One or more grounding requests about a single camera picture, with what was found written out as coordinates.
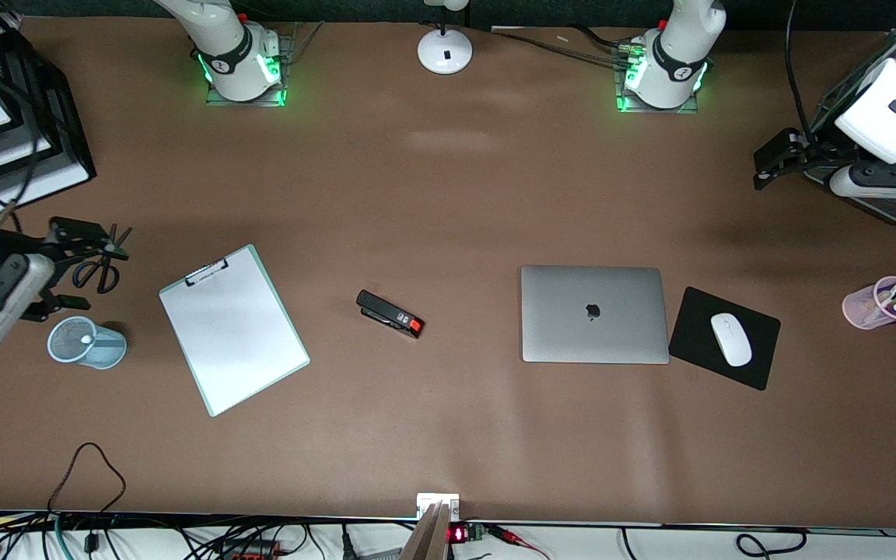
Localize grey laptop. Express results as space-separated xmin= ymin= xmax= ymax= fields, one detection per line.
xmin=520 ymin=265 xmax=670 ymax=365

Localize grey mesh desk tray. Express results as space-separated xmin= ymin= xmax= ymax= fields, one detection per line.
xmin=803 ymin=8 xmax=896 ymax=228

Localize black scissors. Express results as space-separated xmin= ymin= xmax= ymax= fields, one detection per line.
xmin=72 ymin=226 xmax=132 ymax=295

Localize blue mesh pen cup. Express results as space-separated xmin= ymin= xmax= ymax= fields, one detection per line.
xmin=47 ymin=315 xmax=128 ymax=370

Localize black document tray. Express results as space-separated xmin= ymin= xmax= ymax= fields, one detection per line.
xmin=0 ymin=16 xmax=97 ymax=217

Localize pink translucent cup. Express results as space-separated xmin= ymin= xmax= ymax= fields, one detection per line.
xmin=842 ymin=276 xmax=896 ymax=331

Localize white paper sheet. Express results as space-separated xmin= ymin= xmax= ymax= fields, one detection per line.
xmin=160 ymin=247 xmax=309 ymax=415

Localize white computer mouse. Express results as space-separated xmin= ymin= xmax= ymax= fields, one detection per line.
xmin=710 ymin=313 xmax=753 ymax=367

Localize mint green clipboard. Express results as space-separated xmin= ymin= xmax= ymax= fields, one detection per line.
xmin=158 ymin=243 xmax=311 ymax=418

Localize black mouse pad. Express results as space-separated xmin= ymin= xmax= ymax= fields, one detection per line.
xmin=667 ymin=286 xmax=782 ymax=391

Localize black orange power strip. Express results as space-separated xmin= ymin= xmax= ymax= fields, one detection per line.
xmin=215 ymin=539 xmax=284 ymax=559

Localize black stapler orange tip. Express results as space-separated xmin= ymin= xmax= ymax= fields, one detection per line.
xmin=355 ymin=289 xmax=425 ymax=340

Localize white round lamp base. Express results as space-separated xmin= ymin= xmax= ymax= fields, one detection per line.
xmin=417 ymin=0 xmax=474 ymax=75

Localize red clip lead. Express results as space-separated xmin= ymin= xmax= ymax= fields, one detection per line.
xmin=487 ymin=525 xmax=550 ymax=559

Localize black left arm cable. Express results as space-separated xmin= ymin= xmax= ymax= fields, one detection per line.
xmin=786 ymin=0 xmax=816 ymax=139

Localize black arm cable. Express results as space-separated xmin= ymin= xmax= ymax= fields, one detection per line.
xmin=0 ymin=16 xmax=52 ymax=212
xmin=786 ymin=0 xmax=816 ymax=139

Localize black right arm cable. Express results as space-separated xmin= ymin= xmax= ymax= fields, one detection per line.
xmin=0 ymin=16 xmax=52 ymax=212

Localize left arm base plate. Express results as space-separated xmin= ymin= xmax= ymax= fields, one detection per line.
xmin=615 ymin=43 xmax=702 ymax=115

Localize black looped cable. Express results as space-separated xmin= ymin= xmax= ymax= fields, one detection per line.
xmin=47 ymin=442 xmax=127 ymax=516

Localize black base cable bundle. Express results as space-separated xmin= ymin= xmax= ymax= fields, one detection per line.
xmin=491 ymin=26 xmax=635 ymax=67

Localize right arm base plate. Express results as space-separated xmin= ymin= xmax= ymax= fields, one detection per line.
xmin=205 ymin=35 xmax=291 ymax=107

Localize black coiled cable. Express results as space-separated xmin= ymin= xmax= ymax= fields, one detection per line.
xmin=736 ymin=529 xmax=807 ymax=559

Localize aluminium profile post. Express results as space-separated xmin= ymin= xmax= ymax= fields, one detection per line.
xmin=400 ymin=493 xmax=461 ymax=560

